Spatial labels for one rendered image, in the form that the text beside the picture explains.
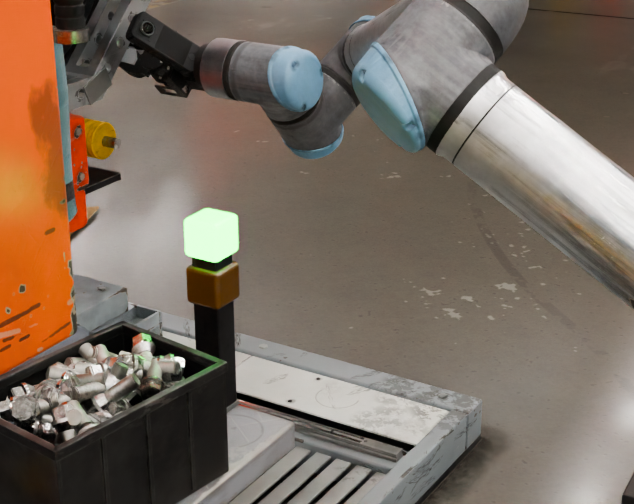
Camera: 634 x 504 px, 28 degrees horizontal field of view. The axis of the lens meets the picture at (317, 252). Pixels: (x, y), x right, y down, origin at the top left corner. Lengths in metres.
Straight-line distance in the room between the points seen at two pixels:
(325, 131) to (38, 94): 0.81
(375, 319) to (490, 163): 1.22
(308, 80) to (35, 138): 0.72
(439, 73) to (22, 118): 0.45
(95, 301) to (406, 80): 0.91
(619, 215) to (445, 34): 0.27
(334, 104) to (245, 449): 0.83
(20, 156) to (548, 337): 1.50
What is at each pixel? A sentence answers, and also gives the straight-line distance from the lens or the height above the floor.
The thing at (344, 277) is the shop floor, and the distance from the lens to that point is 2.73.
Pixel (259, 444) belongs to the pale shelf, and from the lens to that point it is 1.24.
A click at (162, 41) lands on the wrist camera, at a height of 0.67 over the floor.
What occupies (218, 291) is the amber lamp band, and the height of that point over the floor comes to 0.59.
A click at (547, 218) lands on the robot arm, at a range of 1.35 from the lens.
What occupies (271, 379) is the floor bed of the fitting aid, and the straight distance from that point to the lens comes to 2.14.
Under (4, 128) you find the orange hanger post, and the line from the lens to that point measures 1.18.
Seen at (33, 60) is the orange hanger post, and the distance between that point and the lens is 1.19.
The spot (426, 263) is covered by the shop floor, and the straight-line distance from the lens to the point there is 2.81.
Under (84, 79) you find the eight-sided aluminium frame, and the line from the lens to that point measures 1.90.
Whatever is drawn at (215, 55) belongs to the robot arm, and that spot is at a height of 0.65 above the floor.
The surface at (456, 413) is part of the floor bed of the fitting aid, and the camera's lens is 2.05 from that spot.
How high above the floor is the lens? 1.09
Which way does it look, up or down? 22 degrees down
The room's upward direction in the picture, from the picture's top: straight up
